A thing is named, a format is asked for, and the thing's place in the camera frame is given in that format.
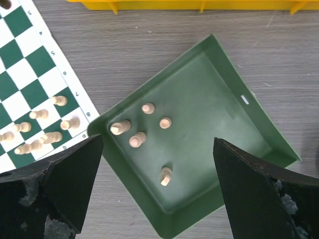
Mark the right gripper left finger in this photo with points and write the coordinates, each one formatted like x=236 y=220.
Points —
x=48 y=199

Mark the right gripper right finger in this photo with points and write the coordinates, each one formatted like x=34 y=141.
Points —
x=263 y=200

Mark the light wooden pawn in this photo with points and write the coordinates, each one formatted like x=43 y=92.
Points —
x=7 y=136
x=22 y=127
x=41 y=114

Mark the light wooden rook piece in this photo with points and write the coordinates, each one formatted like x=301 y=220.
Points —
x=70 y=124

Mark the green white chess board mat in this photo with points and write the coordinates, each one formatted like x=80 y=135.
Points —
x=33 y=69

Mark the light wooden chess piece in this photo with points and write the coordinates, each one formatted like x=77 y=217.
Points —
x=59 y=100

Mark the dark green piece tray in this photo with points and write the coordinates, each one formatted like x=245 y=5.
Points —
x=159 y=140

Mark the yellow plastic fruit tray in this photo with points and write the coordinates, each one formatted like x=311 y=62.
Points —
x=293 y=6

